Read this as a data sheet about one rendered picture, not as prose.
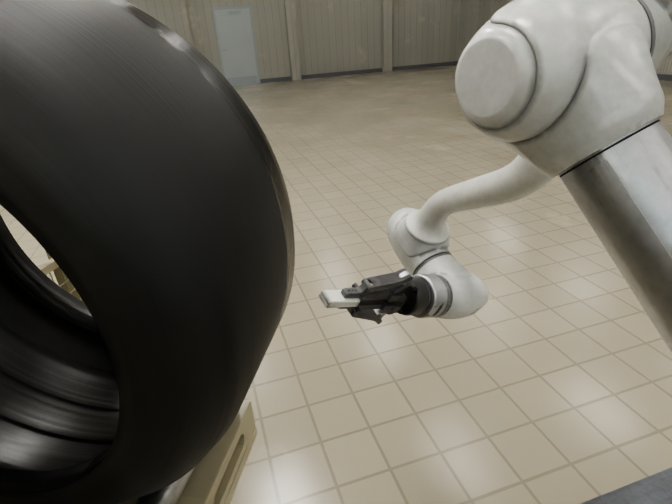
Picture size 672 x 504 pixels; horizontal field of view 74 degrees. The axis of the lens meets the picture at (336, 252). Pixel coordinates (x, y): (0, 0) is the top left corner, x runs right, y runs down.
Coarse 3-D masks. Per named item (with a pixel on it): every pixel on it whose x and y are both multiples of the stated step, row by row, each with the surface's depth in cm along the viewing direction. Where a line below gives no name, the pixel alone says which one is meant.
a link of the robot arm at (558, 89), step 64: (576, 0) 41; (512, 64) 40; (576, 64) 39; (640, 64) 41; (512, 128) 43; (576, 128) 42; (640, 128) 41; (576, 192) 46; (640, 192) 41; (640, 256) 43
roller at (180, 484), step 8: (192, 472) 60; (184, 480) 58; (168, 488) 56; (176, 488) 56; (184, 488) 58; (144, 496) 54; (152, 496) 54; (160, 496) 54; (168, 496) 55; (176, 496) 56
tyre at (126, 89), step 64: (0, 0) 32; (64, 0) 38; (0, 64) 30; (64, 64) 32; (128, 64) 36; (192, 64) 45; (0, 128) 30; (64, 128) 31; (128, 128) 33; (192, 128) 39; (256, 128) 50; (0, 192) 31; (64, 192) 31; (128, 192) 32; (192, 192) 36; (256, 192) 46; (0, 256) 72; (64, 256) 33; (128, 256) 33; (192, 256) 35; (256, 256) 43; (0, 320) 73; (64, 320) 76; (128, 320) 35; (192, 320) 37; (256, 320) 44; (0, 384) 68; (64, 384) 72; (128, 384) 38; (192, 384) 39; (0, 448) 61; (64, 448) 63; (128, 448) 42; (192, 448) 44
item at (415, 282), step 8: (416, 280) 87; (392, 288) 83; (400, 288) 83; (408, 288) 84; (416, 288) 86; (424, 288) 87; (408, 296) 86; (416, 296) 85; (424, 296) 86; (400, 304) 87; (408, 304) 87; (416, 304) 85; (424, 304) 86; (392, 312) 87; (400, 312) 89; (408, 312) 87; (416, 312) 87
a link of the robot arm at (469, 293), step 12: (432, 264) 97; (444, 264) 96; (456, 264) 97; (444, 276) 93; (456, 276) 94; (468, 276) 96; (456, 288) 92; (468, 288) 93; (480, 288) 96; (456, 300) 91; (468, 300) 93; (480, 300) 96; (456, 312) 93; (468, 312) 95
